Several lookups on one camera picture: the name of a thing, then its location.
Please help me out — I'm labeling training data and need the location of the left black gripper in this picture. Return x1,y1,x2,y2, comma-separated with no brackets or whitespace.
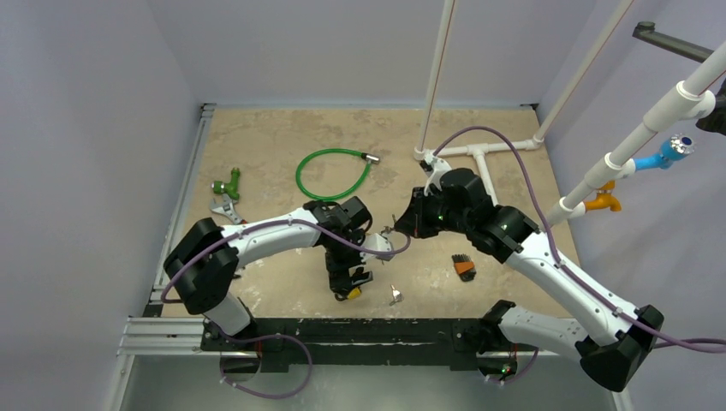
323,229,372,295

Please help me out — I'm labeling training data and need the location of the small yellow padlock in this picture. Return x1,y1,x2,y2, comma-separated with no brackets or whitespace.
334,287,362,301

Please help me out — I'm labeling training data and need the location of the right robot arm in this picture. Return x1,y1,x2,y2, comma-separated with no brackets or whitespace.
394,168,664,392

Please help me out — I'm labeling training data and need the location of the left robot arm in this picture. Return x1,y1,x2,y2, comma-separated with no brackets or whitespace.
161,196,392,350

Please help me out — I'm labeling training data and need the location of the orange hex key set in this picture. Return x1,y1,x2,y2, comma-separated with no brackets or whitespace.
451,253,477,283

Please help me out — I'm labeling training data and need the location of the red adjustable wrench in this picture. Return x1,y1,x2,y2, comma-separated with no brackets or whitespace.
210,194,247,224

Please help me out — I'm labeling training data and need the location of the orange faucet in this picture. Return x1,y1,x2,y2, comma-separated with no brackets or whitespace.
584,180,622,212

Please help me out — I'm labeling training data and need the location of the blue faucet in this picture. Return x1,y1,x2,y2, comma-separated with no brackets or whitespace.
634,134,695,171

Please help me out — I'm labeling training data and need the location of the black overhead bar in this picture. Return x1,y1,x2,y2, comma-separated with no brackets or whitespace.
632,21,714,63

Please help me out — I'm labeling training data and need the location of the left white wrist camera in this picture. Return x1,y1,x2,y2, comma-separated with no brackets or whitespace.
360,233,395,264

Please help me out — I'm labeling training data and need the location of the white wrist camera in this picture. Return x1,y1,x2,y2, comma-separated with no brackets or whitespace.
360,233,395,264
420,153,452,196

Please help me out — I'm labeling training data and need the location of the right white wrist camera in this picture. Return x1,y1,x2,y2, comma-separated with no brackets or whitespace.
420,153,452,196

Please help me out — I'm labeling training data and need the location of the green cable lock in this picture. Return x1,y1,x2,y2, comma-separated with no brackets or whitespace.
295,148,381,202

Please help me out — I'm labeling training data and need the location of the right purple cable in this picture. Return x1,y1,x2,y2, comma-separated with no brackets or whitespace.
431,125,726,385

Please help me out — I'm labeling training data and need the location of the green hose nozzle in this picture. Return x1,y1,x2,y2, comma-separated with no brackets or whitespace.
211,167,241,200

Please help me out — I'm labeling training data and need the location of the white pvc pipe frame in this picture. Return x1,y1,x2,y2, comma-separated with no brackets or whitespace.
414,1,725,224

